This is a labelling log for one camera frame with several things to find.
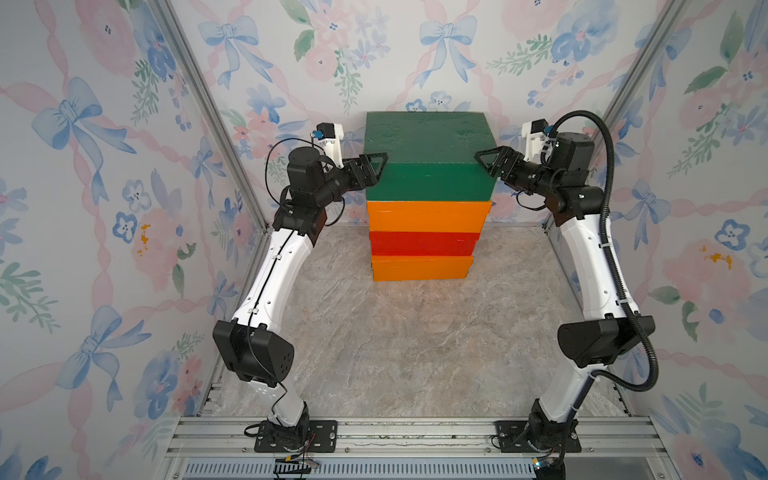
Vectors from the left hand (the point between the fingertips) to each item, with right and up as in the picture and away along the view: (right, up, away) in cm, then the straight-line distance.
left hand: (378, 155), depth 67 cm
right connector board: (+42, -75, +5) cm, 86 cm away
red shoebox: (+13, -19, +27) cm, 35 cm away
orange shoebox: (+13, -12, +15) cm, 23 cm away
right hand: (+25, 0, +3) cm, 26 cm away
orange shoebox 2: (+13, -26, +31) cm, 42 cm away
